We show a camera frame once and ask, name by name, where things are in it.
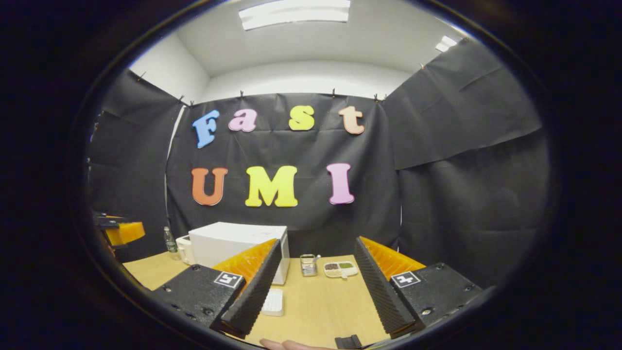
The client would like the white toaster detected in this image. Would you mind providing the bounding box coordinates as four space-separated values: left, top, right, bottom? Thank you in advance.
176 235 196 265

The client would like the white divided condiment dish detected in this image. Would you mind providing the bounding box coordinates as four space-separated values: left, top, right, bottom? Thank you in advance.
323 261 359 280

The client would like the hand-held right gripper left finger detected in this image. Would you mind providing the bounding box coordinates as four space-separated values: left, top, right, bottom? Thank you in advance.
155 238 283 339

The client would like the white microwave oven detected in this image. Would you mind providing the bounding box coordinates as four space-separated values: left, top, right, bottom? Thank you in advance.
189 222 291 286

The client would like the large ceiling light panel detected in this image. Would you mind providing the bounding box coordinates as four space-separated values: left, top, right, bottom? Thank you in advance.
238 0 351 31

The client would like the white rectangular tray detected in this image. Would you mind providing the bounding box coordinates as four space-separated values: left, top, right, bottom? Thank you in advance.
261 288 284 317

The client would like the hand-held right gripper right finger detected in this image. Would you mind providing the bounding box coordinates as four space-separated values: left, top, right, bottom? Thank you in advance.
353 236 485 339

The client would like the clear water bottle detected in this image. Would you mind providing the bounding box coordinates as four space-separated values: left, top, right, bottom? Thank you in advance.
163 226 178 261

